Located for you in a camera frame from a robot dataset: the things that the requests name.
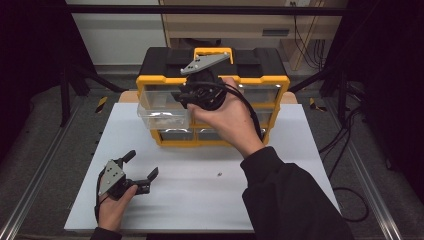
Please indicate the set of clear organizer drawers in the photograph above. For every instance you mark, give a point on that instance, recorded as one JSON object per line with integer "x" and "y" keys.
{"x": 256, "y": 93}

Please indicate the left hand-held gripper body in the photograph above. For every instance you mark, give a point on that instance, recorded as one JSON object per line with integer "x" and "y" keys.
{"x": 111, "y": 176}

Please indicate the person's left hand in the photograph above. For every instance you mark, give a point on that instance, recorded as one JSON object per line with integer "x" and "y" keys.
{"x": 111, "y": 213}

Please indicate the yellow black hazard tape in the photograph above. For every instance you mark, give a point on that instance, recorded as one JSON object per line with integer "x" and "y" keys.
{"x": 315, "y": 105}
{"x": 101, "y": 104}

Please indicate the aluminium floor rail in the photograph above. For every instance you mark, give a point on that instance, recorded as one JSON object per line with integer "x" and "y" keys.
{"x": 378, "y": 200}
{"x": 33, "y": 181}

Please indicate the black curtain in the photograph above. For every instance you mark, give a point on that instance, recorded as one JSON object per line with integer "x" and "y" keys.
{"x": 30, "y": 50}
{"x": 393, "y": 66}

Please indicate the person's right hand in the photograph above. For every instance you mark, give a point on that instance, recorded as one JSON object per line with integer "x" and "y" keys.
{"x": 230, "y": 120}

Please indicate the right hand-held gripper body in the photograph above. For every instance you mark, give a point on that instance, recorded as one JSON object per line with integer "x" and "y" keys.
{"x": 203, "y": 93}

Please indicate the clear plastic screw drawer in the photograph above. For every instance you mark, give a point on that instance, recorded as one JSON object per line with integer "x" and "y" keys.
{"x": 163, "y": 121}

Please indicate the yellow black drawer organizer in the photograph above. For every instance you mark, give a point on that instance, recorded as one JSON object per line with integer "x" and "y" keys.
{"x": 160, "y": 61}

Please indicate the black horizontal frame bar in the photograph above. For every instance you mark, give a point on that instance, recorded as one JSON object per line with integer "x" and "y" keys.
{"x": 200, "y": 9}

